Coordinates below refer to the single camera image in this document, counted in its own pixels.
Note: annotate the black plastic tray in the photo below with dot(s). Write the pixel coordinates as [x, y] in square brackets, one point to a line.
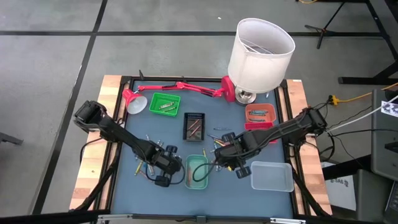
[186, 118]

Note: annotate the yellow-green crayon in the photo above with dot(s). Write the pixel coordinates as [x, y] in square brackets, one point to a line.
[139, 168]
[219, 143]

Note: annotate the orange plastic basket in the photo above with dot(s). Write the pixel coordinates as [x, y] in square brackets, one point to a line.
[270, 116]

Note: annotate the white cardboard box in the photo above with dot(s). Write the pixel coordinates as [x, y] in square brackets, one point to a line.
[339, 193]

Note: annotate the red desk lamp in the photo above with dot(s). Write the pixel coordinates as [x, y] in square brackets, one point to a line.
[228, 88]

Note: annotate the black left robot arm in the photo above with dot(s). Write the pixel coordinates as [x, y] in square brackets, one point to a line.
[124, 137]

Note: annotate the green plastic basket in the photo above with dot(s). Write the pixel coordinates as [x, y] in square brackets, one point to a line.
[155, 107]

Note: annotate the brown crayon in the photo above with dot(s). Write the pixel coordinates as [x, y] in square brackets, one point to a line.
[193, 124]
[195, 131]

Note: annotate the gray box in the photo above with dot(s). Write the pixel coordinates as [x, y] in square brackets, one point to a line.
[373, 199]

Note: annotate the red plastic basket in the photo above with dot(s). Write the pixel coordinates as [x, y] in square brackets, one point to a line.
[258, 126]

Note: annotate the dark laptop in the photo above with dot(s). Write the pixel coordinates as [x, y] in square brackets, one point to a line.
[392, 202]

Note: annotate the silver metal bracket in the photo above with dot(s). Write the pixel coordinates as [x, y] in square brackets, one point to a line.
[115, 216]
[287, 221]

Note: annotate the clear plastic container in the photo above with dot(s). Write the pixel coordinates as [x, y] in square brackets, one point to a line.
[272, 177]

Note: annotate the teal plastic bin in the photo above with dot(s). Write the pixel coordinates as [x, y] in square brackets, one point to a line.
[199, 165]

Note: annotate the black floor stand base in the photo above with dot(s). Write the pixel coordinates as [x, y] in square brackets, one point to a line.
[357, 80]

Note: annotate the gray-blue crayon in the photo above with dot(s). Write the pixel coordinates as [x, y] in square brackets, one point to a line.
[222, 128]
[150, 170]

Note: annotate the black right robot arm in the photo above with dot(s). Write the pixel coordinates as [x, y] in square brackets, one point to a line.
[280, 132]

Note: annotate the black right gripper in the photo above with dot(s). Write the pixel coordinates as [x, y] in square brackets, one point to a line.
[236, 152]

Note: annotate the black tripod stand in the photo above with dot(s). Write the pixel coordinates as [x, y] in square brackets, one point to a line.
[323, 30]

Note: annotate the printed marker paper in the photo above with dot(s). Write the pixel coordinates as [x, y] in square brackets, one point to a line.
[390, 109]

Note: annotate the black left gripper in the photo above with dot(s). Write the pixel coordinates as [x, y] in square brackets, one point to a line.
[164, 161]

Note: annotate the gray cabinet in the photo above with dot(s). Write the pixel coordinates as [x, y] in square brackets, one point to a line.
[385, 149]

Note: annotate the white shade table lamp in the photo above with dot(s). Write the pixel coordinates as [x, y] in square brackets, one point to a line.
[258, 71]

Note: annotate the yellow crayon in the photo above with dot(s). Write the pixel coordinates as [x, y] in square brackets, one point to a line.
[204, 152]

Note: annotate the black metal table frame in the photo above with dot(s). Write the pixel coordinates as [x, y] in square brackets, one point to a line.
[161, 77]

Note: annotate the wooden table side board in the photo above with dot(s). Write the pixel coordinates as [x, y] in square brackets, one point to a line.
[93, 174]
[311, 161]

